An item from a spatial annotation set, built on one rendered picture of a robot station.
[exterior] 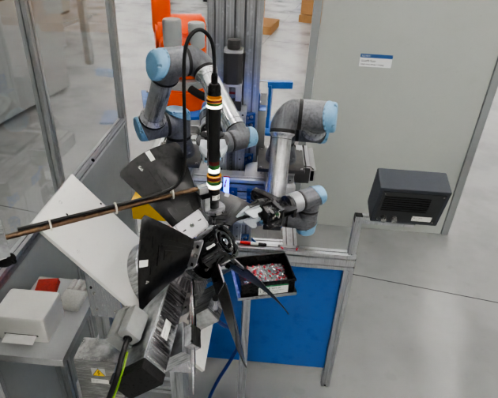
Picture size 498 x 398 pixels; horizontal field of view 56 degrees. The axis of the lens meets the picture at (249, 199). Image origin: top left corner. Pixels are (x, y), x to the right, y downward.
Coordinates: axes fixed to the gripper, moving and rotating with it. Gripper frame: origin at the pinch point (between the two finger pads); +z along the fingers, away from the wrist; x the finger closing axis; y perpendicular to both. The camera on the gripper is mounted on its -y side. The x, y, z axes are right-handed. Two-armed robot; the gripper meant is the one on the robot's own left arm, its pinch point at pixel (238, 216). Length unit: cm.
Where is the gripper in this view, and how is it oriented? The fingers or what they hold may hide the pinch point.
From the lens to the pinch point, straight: 159.2
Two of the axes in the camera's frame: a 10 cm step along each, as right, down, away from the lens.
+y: 5.3, 5.6, -6.4
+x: -1.0, 7.9, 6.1
